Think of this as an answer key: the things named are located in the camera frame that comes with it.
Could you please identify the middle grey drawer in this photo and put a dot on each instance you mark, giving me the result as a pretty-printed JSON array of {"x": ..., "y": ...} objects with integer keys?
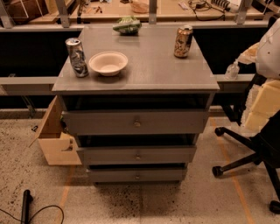
[{"x": 133, "y": 155}]

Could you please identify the clear sanitizer bottle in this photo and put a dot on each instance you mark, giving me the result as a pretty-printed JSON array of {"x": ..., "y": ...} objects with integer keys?
[{"x": 232, "y": 71}]

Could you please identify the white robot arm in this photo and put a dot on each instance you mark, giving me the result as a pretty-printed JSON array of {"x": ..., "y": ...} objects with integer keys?
[{"x": 268, "y": 54}]

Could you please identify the orange soda can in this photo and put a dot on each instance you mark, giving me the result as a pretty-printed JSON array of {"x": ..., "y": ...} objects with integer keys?
[{"x": 183, "y": 41}]

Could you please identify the light wooden box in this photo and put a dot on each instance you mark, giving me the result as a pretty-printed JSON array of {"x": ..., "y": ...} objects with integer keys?
[{"x": 58, "y": 147}]

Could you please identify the grey drawer cabinet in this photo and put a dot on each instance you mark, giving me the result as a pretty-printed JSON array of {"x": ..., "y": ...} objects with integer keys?
[{"x": 154, "y": 79}]

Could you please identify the top grey drawer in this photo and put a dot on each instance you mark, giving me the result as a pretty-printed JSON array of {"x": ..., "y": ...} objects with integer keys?
[{"x": 135, "y": 122}]

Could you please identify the black cylinder on floor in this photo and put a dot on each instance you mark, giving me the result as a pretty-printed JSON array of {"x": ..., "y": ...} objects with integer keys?
[{"x": 27, "y": 200}]

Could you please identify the black office chair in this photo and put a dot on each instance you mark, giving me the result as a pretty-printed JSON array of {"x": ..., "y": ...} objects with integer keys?
[{"x": 265, "y": 144}]

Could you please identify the yellow foam block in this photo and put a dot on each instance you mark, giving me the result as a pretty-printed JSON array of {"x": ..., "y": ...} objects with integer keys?
[{"x": 261, "y": 104}]

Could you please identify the wooden workbench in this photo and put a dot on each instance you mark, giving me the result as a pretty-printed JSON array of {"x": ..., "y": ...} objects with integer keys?
[{"x": 68, "y": 13}]

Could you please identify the bottom grey drawer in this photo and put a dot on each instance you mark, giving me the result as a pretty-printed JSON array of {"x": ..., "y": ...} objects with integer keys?
[{"x": 137, "y": 175}]

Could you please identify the silver blue can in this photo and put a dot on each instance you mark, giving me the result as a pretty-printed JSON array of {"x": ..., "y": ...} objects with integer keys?
[{"x": 77, "y": 57}]

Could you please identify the grey drawer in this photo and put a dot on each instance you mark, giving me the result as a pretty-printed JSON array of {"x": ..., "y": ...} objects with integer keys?
[
  {"x": 135, "y": 122},
  {"x": 133, "y": 155},
  {"x": 137, "y": 175}
]

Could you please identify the green chip bag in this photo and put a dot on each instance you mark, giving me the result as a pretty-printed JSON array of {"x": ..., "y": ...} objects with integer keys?
[{"x": 127, "y": 25}]

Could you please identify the white paper bowl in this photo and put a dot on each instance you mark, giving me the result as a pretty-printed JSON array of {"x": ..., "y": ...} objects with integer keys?
[{"x": 108, "y": 63}]

